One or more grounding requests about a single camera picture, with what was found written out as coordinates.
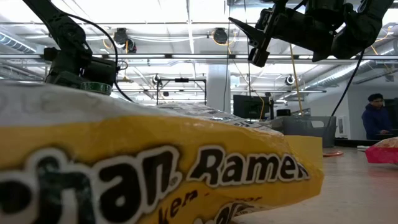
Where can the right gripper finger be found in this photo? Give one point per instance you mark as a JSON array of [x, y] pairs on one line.
[[252, 35]]

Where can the green-lidded spice jar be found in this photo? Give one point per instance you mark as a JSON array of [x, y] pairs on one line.
[[96, 88]]

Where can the yellow ramen packet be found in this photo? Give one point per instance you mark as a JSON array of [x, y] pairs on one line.
[[155, 140]]

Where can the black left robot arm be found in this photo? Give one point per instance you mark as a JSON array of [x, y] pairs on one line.
[[62, 28]]

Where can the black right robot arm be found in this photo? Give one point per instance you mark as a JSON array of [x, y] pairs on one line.
[[357, 28]]

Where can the black computer monitor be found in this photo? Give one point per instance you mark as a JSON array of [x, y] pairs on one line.
[[250, 107]]

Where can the black round container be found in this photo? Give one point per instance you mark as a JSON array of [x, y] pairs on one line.
[[283, 112]]

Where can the translucent grey bin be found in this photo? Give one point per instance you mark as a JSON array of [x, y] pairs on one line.
[[298, 130]]

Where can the person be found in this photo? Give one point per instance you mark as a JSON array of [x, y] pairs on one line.
[[374, 121]]

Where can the red ramen packet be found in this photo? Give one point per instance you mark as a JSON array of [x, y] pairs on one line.
[[382, 154]]

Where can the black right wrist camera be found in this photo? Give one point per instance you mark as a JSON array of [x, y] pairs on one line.
[[265, 18]]

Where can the black camera stand frame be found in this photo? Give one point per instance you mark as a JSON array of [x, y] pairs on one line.
[[182, 80]]

